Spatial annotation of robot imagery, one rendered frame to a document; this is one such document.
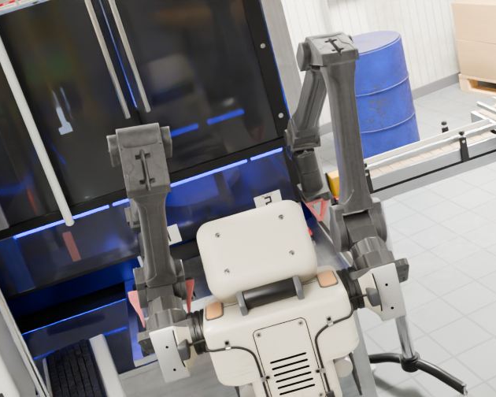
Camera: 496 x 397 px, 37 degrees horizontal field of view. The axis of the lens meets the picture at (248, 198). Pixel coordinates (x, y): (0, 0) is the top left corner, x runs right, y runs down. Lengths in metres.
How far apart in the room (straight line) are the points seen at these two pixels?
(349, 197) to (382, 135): 3.40
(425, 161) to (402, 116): 2.35
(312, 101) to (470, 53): 4.31
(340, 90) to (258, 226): 0.32
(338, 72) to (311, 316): 0.48
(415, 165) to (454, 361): 0.94
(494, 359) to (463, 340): 0.18
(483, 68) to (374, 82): 1.32
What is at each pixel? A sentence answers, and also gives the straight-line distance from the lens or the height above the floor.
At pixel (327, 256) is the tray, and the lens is 2.24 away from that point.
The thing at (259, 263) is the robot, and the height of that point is 1.32.
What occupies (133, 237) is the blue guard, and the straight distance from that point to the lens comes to 2.33.
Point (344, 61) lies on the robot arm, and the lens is 1.48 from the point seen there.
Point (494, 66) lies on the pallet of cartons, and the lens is 5.81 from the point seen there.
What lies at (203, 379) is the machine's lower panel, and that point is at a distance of 2.60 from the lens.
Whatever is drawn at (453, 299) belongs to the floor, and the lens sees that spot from 3.54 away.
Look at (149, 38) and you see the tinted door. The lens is 2.18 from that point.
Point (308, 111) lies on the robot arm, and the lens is 1.74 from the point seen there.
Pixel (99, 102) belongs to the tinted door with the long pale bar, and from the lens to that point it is 2.20.
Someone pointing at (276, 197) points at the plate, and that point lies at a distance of 2.35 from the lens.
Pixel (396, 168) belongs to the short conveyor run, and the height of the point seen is 0.93.
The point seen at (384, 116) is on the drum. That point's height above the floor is 0.36.
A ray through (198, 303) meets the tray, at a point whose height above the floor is 0.90.
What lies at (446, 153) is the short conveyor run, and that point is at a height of 0.93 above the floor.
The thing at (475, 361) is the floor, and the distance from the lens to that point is 3.17.
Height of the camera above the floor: 1.95
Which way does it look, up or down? 23 degrees down
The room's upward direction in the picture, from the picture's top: 16 degrees counter-clockwise
